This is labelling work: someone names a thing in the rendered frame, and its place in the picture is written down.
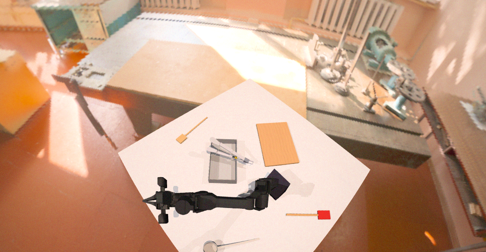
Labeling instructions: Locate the light wooden board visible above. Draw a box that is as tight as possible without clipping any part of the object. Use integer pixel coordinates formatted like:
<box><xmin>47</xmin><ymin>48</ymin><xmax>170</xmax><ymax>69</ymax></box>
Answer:
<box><xmin>256</xmin><ymin>122</ymin><xmax>299</xmax><ymax>167</ymax></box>

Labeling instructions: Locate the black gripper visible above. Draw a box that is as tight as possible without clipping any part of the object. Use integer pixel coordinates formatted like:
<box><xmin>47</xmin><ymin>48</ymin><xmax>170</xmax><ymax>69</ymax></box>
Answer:
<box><xmin>142</xmin><ymin>177</ymin><xmax>179</xmax><ymax>224</ymax></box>

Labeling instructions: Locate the grey saucepan with long thin handle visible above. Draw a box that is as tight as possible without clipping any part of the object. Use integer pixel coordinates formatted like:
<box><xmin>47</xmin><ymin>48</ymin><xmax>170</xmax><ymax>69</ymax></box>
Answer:
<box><xmin>203</xmin><ymin>238</ymin><xmax>260</xmax><ymax>252</ymax></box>

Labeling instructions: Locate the orange flat paddle with long thin handle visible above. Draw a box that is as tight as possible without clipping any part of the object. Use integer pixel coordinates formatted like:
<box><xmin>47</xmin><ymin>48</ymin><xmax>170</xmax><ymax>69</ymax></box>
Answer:
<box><xmin>176</xmin><ymin>117</ymin><xmax>208</xmax><ymax>144</ymax></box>

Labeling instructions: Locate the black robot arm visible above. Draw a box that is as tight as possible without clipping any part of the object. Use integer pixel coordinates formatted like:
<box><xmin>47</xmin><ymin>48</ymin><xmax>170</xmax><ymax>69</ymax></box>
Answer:
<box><xmin>156</xmin><ymin>177</ymin><xmax>278</xmax><ymax>215</ymax></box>

